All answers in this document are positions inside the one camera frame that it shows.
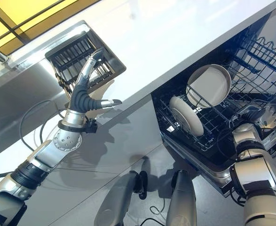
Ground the black cable on floor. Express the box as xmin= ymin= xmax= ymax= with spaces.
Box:
xmin=141 ymin=197 xmax=174 ymax=226

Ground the beige deep plate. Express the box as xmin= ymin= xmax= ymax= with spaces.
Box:
xmin=186 ymin=64 xmax=232 ymax=109

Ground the robot leg silver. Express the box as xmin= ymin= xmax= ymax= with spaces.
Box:
xmin=166 ymin=169 xmax=197 ymax=226
xmin=94 ymin=170 xmax=149 ymax=226

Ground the stainless steel sink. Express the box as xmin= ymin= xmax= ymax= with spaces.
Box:
xmin=0 ymin=20 xmax=127 ymax=163

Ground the black sink drying rack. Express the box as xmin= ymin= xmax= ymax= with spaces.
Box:
xmin=45 ymin=30 xmax=126 ymax=95

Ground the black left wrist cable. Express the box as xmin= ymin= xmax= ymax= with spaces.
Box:
xmin=19 ymin=100 xmax=69 ymax=151

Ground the yellow window with black frame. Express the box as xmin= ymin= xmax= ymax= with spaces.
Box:
xmin=0 ymin=0 xmax=101 ymax=55

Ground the robot left leg silver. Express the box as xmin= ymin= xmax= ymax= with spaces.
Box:
xmin=94 ymin=170 xmax=149 ymax=226

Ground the robot right leg silver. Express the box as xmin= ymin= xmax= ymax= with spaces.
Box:
xmin=166 ymin=169 xmax=197 ymax=226

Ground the dishwasher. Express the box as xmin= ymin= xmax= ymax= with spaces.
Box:
xmin=150 ymin=10 xmax=276 ymax=198

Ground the beige flat plate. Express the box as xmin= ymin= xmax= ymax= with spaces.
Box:
xmin=169 ymin=96 xmax=204 ymax=137

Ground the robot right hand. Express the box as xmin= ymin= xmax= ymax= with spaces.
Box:
xmin=237 ymin=103 xmax=276 ymax=129

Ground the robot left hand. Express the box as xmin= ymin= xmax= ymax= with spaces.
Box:
xmin=63 ymin=48 xmax=123 ymax=127

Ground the empty blue-lit dishwasher rack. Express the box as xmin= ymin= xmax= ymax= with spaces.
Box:
xmin=224 ymin=35 xmax=276 ymax=96

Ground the dishwasher rack with plates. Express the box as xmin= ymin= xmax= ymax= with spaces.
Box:
xmin=155 ymin=91 xmax=249 ymax=151

